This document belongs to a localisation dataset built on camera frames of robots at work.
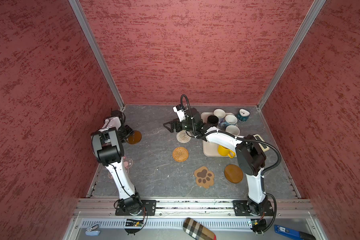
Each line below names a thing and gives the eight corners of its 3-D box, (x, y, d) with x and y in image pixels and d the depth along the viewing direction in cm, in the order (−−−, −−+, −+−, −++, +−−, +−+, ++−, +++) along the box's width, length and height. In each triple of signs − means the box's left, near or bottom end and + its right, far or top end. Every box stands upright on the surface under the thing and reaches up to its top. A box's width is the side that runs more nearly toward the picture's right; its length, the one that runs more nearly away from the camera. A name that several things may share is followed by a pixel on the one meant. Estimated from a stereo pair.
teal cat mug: (237, 122, 113) (239, 117, 109) (234, 113, 120) (236, 108, 115) (249, 122, 113) (252, 117, 109) (246, 113, 120) (248, 108, 115)
